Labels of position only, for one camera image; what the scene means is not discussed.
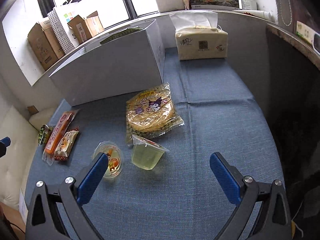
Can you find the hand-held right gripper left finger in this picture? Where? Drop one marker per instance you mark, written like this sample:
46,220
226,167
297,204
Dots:
92,177

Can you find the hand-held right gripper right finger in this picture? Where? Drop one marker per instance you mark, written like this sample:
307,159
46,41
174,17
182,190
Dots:
225,180

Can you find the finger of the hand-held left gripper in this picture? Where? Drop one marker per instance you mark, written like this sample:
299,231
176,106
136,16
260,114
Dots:
4,142

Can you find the orange print jelly cup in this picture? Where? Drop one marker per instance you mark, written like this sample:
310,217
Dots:
116,162

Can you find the white storage box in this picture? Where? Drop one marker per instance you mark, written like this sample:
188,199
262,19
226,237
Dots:
107,75

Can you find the cream leather sofa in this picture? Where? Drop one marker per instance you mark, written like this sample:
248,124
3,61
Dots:
15,170

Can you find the small dark green packet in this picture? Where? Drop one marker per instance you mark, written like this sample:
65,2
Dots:
45,133

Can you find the brown cardboard scrap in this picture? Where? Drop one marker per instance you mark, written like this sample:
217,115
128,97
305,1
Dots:
32,109

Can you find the cream red snack packet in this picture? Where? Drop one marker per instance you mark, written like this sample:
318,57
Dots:
66,142

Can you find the orange long snack packet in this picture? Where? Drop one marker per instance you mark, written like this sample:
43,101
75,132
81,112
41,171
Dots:
58,132

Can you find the blue tablecloth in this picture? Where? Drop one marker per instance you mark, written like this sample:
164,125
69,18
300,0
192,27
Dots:
200,130

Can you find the green jelly cup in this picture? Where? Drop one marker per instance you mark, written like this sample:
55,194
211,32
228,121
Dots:
147,156

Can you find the yellow chip packet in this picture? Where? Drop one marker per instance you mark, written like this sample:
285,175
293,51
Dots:
150,115

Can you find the tall brown cardboard box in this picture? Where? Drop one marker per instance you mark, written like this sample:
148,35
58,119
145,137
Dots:
42,47

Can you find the white polka dot paper bag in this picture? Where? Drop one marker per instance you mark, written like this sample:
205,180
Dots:
60,30

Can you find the yellow tissue pack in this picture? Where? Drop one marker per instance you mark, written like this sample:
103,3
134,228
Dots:
200,45

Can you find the small open cardboard box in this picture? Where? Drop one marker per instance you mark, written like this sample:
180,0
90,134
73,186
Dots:
85,27

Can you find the white plastic container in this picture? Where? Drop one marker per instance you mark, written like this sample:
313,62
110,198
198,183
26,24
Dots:
317,42

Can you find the green white tissue pack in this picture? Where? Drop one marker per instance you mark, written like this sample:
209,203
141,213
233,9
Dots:
303,31

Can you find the white tube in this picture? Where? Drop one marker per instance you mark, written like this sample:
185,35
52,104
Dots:
260,13

